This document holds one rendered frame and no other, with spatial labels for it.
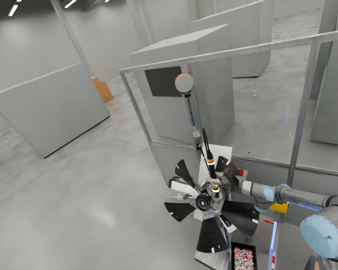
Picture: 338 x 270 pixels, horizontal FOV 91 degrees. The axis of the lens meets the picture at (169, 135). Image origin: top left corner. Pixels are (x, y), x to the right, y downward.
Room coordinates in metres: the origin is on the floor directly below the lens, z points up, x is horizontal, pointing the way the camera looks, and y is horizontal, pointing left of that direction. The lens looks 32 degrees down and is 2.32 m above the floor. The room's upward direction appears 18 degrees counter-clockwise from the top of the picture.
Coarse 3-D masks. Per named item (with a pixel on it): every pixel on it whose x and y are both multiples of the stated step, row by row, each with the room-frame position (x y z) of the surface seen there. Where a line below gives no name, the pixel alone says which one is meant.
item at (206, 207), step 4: (204, 192) 0.80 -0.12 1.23; (200, 196) 0.76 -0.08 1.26; (204, 196) 0.74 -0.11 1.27; (208, 196) 0.74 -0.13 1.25; (196, 200) 0.76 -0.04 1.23; (200, 200) 0.75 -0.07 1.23; (204, 200) 0.73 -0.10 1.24; (208, 200) 0.71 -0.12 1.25; (212, 200) 0.73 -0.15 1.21; (196, 204) 0.74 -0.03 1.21; (200, 204) 0.73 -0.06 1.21; (204, 204) 0.72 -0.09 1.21; (208, 204) 0.70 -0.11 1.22; (212, 204) 0.71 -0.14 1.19; (200, 208) 0.71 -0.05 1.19; (204, 208) 0.70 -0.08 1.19; (208, 208) 0.68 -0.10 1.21
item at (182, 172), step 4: (180, 160) 1.01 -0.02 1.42; (180, 164) 1.00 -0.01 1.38; (184, 164) 0.97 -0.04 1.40; (176, 168) 1.05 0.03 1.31; (180, 168) 1.00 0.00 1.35; (184, 168) 0.96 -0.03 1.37; (176, 172) 1.05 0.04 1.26; (180, 172) 1.00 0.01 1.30; (184, 172) 0.95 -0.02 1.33; (188, 172) 0.91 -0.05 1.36; (180, 176) 1.01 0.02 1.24; (184, 176) 0.96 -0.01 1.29; (188, 176) 0.91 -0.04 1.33; (184, 180) 0.98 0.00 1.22; (188, 180) 0.91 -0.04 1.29; (192, 180) 0.87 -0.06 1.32; (192, 184) 0.87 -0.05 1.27
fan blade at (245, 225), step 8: (224, 200) 0.71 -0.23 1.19; (224, 208) 0.66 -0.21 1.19; (232, 208) 0.64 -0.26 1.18; (240, 208) 0.62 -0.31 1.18; (248, 208) 0.61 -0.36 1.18; (232, 216) 0.59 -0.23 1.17; (240, 216) 0.58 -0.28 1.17; (248, 216) 0.56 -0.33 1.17; (256, 216) 0.55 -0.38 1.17; (240, 224) 0.54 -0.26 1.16; (248, 224) 0.52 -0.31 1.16; (256, 224) 0.51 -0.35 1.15; (248, 232) 0.49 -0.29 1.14
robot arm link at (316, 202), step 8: (280, 184) 0.58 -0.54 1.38; (280, 192) 0.51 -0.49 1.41; (288, 192) 0.48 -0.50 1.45; (296, 192) 0.45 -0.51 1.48; (304, 192) 0.42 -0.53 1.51; (280, 200) 0.50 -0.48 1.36; (288, 200) 0.46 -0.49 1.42; (296, 200) 0.42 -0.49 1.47; (304, 200) 0.39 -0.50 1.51; (312, 200) 0.37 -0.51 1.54; (320, 200) 0.34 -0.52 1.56; (328, 200) 0.32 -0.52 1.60; (336, 200) 0.30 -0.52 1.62; (312, 208) 0.35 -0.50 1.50; (320, 208) 0.33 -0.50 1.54
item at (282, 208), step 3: (273, 186) 0.77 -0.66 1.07; (276, 204) 0.63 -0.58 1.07; (279, 204) 0.63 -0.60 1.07; (282, 204) 0.62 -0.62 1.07; (285, 204) 0.61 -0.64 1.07; (270, 207) 0.66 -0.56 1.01; (273, 207) 0.64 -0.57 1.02; (276, 207) 0.63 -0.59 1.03; (279, 207) 0.62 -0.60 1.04; (282, 207) 0.61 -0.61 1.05; (285, 207) 0.60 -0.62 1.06; (276, 210) 0.63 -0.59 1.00; (279, 210) 0.62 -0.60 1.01; (282, 210) 0.61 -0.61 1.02; (285, 210) 0.60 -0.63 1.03; (285, 213) 0.59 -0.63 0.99
